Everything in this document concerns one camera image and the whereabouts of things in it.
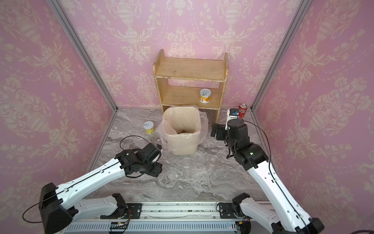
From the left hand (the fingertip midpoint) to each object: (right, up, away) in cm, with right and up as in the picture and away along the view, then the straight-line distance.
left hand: (159, 170), depth 76 cm
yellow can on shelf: (+26, +43, +16) cm, 52 cm away
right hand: (+32, +25, -6) cm, 41 cm away
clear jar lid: (+14, 0, +16) cm, 21 cm away
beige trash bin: (+11, +22, +21) cm, 32 cm away
